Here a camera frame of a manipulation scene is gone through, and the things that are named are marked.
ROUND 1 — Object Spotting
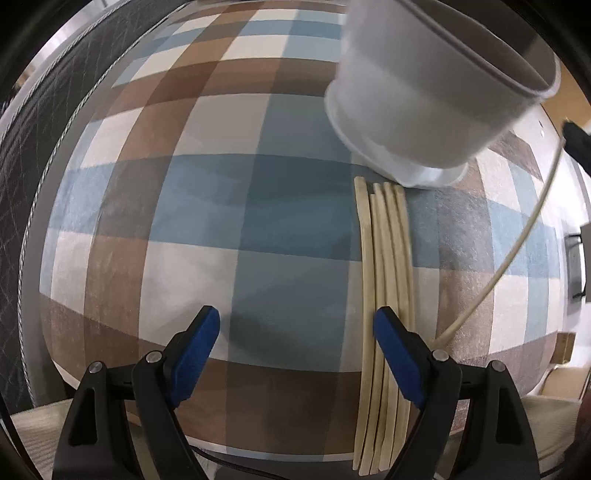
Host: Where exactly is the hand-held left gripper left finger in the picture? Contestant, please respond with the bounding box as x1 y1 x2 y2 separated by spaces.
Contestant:
53 305 221 480

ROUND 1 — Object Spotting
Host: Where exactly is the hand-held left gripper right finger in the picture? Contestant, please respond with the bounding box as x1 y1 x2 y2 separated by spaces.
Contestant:
374 305 541 480

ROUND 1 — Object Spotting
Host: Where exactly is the bundle of wooden chopsticks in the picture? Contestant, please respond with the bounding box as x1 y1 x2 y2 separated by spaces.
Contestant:
352 176 416 476

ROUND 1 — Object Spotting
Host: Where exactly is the white utensil holder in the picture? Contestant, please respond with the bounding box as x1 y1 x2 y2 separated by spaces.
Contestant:
324 0 561 189

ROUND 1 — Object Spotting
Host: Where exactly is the checked tablecloth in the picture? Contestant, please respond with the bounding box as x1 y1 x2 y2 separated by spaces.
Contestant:
39 0 573 462

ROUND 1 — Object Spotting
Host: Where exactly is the cardboard box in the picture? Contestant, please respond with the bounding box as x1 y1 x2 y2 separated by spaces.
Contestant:
542 331 579 398

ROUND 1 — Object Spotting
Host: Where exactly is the black object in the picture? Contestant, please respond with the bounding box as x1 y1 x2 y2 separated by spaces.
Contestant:
563 119 591 176

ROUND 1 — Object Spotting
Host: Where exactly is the cream cable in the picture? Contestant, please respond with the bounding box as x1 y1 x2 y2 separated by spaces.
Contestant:
431 134 566 347

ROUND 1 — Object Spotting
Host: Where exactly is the black metal frame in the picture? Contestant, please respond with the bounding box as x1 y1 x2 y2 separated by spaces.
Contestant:
564 232 586 300

